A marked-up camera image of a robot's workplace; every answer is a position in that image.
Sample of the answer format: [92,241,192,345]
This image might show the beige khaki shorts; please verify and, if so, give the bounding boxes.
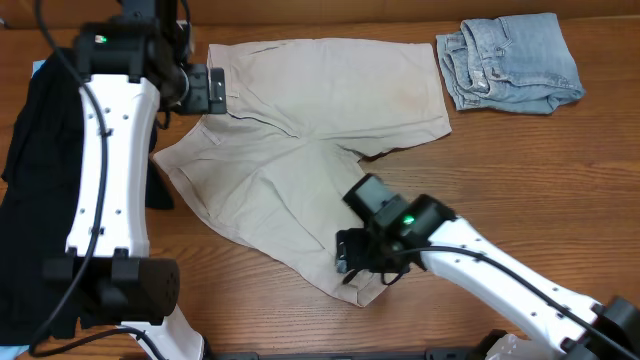
[154,38,451,307]

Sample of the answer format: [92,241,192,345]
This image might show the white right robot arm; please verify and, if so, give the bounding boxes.
[336,174,639,359]

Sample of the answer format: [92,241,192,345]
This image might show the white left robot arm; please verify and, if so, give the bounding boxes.
[43,0,226,359]

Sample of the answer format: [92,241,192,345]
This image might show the black garment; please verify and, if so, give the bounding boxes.
[0,46,176,346]

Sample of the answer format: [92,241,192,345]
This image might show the folded light blue jeans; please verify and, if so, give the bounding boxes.
[436,13,586,115]

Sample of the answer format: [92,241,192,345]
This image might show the light blue cloth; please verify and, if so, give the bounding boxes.
[0,345,29,360]

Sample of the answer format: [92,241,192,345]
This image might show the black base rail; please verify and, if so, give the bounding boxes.
[207,347,485,360]

